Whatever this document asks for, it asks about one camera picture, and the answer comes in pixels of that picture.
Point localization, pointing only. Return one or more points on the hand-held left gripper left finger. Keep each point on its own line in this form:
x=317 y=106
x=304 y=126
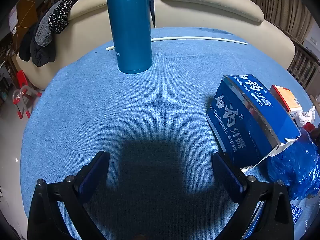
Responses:
x=93 y=174

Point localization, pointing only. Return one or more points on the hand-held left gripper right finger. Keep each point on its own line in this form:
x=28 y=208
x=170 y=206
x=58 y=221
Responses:
x=230 y=175

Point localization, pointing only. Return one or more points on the blue toothpaste box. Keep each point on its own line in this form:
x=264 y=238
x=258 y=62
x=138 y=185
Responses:
x=245 y=120

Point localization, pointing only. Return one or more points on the blue plastic bag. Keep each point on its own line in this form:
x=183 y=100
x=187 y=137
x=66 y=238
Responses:
x=295 y=167

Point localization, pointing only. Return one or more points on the white blue printed packet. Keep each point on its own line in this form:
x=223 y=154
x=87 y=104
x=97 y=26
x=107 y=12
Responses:
x=302 y=217

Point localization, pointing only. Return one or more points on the red plastic bag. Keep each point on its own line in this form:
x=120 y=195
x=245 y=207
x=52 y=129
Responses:
x=310 y=127

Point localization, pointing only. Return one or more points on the red orange small box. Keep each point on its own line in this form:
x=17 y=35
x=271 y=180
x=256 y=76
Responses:
x=285 y=96

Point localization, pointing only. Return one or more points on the white plastic bag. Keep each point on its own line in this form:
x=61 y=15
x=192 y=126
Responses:
x=307 y=115

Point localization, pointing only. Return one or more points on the red plastic stool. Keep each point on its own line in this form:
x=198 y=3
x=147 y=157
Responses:
x=22 y=80

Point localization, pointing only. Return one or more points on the black padded jacket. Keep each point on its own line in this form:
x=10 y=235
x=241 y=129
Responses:
x=40 y=55

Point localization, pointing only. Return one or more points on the wooden baby crib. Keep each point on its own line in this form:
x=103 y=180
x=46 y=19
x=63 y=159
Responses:
x=307 y=65

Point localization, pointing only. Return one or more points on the thin white plastic tube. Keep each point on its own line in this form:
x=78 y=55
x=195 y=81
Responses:
x=200 y=38

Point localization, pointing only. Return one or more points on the grey knitted scarf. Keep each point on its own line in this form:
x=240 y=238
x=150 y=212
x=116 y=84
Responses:
x=43 y=33

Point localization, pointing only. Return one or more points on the blue metal thermos bottle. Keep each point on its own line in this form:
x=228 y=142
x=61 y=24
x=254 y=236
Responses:
x=130 y=30

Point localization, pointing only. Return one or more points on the beige leather sofa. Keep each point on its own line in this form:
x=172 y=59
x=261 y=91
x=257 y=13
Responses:
x=212 y=10

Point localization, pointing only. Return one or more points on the black white floral cloth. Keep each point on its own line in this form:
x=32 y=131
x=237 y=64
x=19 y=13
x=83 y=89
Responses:
x=62 y=7

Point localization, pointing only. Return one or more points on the brown curtain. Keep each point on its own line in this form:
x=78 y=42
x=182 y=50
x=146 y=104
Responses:
x=280 y=2

